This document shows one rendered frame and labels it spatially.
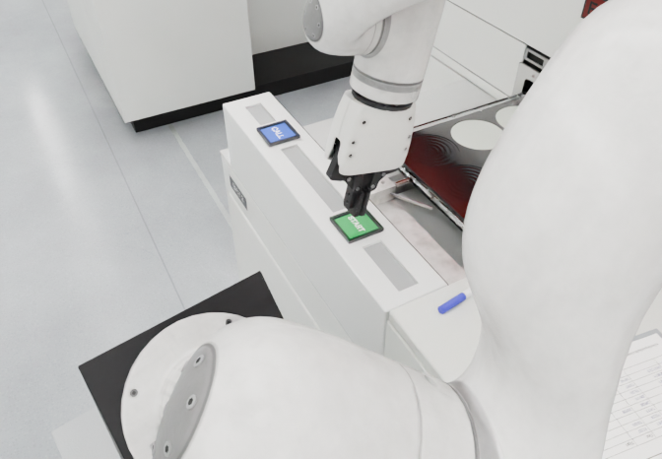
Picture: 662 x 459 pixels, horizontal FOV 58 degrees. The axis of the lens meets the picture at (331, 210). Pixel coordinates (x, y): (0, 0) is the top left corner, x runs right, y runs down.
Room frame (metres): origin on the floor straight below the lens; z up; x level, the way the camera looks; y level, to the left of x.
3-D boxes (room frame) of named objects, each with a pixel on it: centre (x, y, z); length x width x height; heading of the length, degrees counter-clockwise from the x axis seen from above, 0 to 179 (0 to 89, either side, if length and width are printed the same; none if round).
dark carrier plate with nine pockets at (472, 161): (0.85, -0.33, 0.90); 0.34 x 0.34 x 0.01; 29
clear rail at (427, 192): (0.76, -0.17, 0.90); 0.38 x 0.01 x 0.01; 28
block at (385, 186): (0.77, -0.06, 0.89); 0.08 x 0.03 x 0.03; 118
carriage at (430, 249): (0.70, -0.10, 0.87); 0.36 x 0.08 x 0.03; 28
